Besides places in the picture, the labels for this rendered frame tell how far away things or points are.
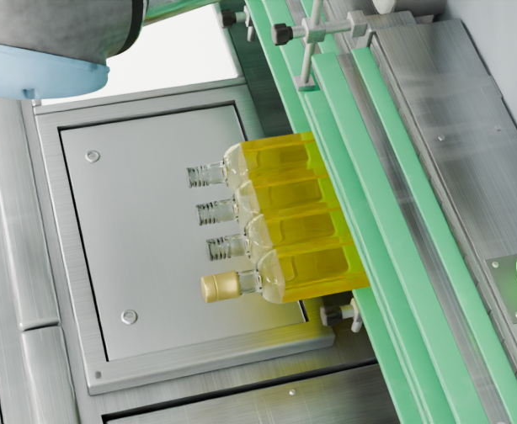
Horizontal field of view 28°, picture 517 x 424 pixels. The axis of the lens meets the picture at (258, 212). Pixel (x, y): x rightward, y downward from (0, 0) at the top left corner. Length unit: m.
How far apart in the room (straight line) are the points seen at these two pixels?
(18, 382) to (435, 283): 0.57
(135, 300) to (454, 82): 0.52
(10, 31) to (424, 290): 0.59
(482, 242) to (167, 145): 0.58
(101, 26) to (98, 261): 0.69
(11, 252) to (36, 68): 0.72
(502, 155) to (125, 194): 0.56
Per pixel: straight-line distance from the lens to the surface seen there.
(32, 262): 1.50
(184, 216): 1.54
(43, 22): 0.81
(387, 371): 1.33
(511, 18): 1.34
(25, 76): 0.82
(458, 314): 1.20
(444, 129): 1.32
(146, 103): 1.66
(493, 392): 1.16
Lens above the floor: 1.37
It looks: 13 degrees down
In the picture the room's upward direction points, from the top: 100 degrees counter-clockwise
